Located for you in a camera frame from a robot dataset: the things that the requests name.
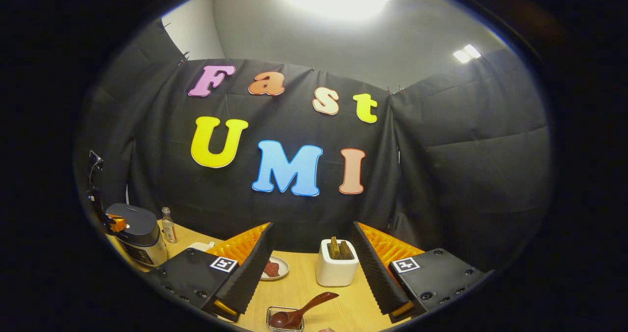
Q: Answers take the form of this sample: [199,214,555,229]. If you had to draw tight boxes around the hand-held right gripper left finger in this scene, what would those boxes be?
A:
[150,222,275,323]

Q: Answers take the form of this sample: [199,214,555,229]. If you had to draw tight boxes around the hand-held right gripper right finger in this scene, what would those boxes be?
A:
[351,221,486,324]

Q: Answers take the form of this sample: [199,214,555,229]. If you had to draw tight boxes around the dark grey rice cooker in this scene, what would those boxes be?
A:
[105,203,168,269]

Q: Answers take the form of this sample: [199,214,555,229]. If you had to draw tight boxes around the brown wooden spoon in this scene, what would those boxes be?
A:
[269,292,340,330]

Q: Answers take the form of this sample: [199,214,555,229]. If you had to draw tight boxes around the white round plate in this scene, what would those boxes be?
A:
[260,255,290,281]

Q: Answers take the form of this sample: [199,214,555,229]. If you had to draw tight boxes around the small glass bottle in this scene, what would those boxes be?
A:
[161,207,178,244]

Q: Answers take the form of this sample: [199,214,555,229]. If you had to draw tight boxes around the black backdrop cloth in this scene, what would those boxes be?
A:
[74,18,552,274]

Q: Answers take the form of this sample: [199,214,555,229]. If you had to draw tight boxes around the small ceiling light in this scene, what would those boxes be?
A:
[452,44,482,64]

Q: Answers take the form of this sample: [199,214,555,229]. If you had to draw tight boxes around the metal wire basket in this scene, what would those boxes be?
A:
[266,306,305,332]

